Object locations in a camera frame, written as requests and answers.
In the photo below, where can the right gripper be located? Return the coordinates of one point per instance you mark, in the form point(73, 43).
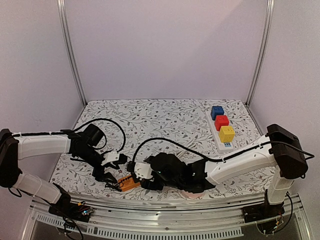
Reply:
point(146, 184)

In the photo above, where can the aluminium frame post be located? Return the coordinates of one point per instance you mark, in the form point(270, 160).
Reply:
point(262, 51)
point(61, 6)

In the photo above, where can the pink round power socket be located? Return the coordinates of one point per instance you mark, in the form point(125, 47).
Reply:
point(192, 196)

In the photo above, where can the right aluminium frame post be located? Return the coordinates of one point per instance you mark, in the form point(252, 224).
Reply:
point(262, 51)

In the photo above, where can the left aluminium frame post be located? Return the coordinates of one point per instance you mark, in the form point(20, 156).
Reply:
point(61, 6)

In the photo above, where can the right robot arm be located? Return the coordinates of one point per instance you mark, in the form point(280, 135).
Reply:
point(278, 148)

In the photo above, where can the red cube socket adapter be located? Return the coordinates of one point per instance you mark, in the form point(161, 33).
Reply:
point(220, 121)

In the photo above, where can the black plug adapter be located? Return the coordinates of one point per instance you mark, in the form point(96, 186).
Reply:
point(113, 186)

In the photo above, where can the floral table mat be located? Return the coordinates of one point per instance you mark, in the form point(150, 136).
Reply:
point(146, 127)

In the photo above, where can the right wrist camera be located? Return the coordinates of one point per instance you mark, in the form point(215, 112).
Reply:
point(142, 171)

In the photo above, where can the yellow cube socket adapter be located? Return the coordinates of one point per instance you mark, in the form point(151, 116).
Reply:
point(226, 134)

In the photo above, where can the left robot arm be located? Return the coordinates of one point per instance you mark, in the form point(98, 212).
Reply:
point(19, 146)

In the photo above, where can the blue cube socket adapter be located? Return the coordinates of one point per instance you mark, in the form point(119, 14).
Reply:
point(216, 111)

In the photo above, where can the orange power strip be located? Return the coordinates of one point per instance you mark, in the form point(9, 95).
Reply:
point(128, 183)

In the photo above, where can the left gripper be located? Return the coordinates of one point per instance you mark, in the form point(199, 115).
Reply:
point(100, 176)

